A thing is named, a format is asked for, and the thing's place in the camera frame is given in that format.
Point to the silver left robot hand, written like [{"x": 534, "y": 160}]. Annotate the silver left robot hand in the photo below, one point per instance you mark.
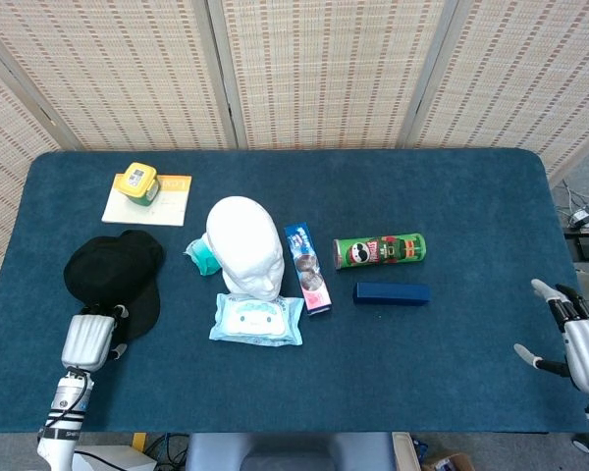
[{"x": 86, "y": 341}]

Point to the black baseball cap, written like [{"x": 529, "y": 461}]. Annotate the black baseball cap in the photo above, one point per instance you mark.
[{"x": 113, "y": 265}]

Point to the black flat box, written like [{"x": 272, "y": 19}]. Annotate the black flat box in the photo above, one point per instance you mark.
[{"x": 583, "y": 247}]

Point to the blue felt table cover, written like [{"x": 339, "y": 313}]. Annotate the blue felt table cover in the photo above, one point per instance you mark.
[{"x": 422, "y": 368}]

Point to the white box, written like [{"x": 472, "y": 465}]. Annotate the white box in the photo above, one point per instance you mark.
[{"x": 113, "y": 458}]

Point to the cardboard box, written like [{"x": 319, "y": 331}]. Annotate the cardboard box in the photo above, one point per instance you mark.
[{"x": 446, "y": 462}]

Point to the woven bamboo folding screen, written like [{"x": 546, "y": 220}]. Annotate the woven bamboo folding screen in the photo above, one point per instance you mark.
[{"x": 324, "y": 73}]

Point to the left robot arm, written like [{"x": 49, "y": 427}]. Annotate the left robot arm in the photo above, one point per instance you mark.
[{"x": 66, "y": 407}]

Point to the dark blue rectangular box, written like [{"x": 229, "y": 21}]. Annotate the dark blue rectangular box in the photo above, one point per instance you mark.
[{"x": 392, "y": 294}]

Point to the green container with yellow lid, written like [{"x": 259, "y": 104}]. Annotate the green container with yellow lid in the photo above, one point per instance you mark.
[{"x": 136, "y": 184}]

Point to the teal wet wipes pack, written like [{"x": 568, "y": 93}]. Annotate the teal wet wipes pack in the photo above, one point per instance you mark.
[{"x": 203, "y": 255}]

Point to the blue cookie box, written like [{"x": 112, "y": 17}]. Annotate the blue cookie box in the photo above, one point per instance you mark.
[{"x": 306, "y": 270}]

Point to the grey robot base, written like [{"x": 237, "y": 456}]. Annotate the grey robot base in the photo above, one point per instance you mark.
[{"x": 284, "y": 451}]

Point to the white foam mannequin head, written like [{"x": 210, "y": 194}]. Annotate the white foam mannequin head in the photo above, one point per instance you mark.
[{"x": 245, "y": 240}]

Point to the green Pringles can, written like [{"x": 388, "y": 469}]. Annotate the green Pringles can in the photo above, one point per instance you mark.
[{"x": 383, "y": 251}]

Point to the light blue cartoon wipes pack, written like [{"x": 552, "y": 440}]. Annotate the light blue cartoon wipes pack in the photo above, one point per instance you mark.
[{"x": 255, "y": 321}]

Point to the white and yellow book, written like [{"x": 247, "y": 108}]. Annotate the white and yellow book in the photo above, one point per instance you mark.
[{"x": 167, "y": 208}]

